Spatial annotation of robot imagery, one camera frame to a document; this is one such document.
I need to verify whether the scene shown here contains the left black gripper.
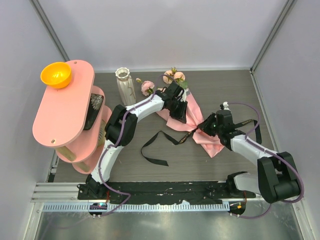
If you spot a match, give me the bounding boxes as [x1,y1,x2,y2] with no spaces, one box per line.
[169,100,188,124]

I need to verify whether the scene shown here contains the pink flower bouquet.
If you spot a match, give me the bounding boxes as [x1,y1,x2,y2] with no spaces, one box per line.
[135,66,225,158]

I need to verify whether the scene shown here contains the black ribbon gold lettering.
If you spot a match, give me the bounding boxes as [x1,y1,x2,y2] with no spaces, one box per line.
[140,119,262,167]

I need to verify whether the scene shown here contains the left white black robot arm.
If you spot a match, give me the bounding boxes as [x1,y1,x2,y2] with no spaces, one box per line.
[83,82,188,200]

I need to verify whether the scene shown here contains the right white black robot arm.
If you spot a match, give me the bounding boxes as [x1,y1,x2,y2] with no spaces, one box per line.
[198,110,304,204]

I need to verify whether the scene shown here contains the white ribbed ceramic vase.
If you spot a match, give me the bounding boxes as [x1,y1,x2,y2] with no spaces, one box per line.
[115,67,137,106]

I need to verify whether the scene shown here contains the black patterned box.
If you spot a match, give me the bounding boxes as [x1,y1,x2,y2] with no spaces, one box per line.
[83,93,104,131]

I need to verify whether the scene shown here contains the pink tiered wooden shelf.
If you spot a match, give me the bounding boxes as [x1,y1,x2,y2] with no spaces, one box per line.
[32,60,112,174]

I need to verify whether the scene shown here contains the orange plastic bowl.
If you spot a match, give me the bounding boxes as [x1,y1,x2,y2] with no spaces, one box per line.
[40,62,72,89]

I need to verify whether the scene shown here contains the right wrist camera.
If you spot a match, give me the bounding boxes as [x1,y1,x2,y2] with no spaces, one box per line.
[220,101,230,111]

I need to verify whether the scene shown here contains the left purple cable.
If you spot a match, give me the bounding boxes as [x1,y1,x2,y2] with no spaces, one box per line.
[97,74,181,218]

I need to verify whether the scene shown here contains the purple cable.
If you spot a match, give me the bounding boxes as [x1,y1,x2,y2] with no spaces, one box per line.
[228,101,306,220]
[97,74,181,218]

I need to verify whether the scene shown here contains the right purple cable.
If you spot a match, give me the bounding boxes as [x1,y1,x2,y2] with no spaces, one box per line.
[228,101,306,220]

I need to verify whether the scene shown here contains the slotted white cable duct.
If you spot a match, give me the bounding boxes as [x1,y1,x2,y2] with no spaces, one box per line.
[42,201,230,213]

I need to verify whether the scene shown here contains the black mounting base plate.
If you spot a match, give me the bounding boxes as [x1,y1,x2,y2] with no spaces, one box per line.
[77,181,256,205]

